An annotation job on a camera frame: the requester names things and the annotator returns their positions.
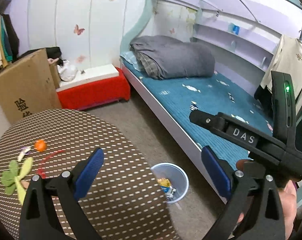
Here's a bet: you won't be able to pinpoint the gold white box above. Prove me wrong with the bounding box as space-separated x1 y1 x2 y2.
163 186 176 199

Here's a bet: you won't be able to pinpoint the translucent blue trash bin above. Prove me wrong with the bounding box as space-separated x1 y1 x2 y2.
151 163 190 204

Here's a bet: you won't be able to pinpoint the person's right hand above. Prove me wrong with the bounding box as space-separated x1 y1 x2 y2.
235 159 298 240

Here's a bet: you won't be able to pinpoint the brown polka dot tablecloth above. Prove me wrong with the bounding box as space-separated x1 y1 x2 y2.
0 109 179 239

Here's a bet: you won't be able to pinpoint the green felt leaf coaster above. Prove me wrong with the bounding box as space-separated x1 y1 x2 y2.
1 157 33 205

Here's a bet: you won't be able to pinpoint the teal bed mattress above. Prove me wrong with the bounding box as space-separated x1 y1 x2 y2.
120 51 273 167

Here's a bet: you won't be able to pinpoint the beige hanging shirt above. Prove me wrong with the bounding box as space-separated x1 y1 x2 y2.
260 35 302 112

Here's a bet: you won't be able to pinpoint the red covered bench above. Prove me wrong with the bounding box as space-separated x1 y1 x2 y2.
56 64 130 110

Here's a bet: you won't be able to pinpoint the large brown cardboard box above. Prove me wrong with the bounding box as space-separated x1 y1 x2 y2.
0 49 61 125

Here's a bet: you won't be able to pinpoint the white plastic bag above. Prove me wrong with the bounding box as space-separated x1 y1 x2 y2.
57 60 78 82

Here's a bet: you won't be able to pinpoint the folded grey blanket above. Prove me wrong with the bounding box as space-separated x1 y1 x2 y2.
130 35 216 80

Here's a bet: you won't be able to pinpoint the plaid pillow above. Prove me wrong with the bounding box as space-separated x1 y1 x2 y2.
136 53 162 80

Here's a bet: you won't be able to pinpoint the hanging jackets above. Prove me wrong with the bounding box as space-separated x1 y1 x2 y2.
0 14 20 69

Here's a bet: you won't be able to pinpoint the red string strip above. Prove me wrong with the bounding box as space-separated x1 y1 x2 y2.
37 150 65 179

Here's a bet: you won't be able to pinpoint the white wall shelf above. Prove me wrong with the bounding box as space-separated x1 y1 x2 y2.
192 17 277 72

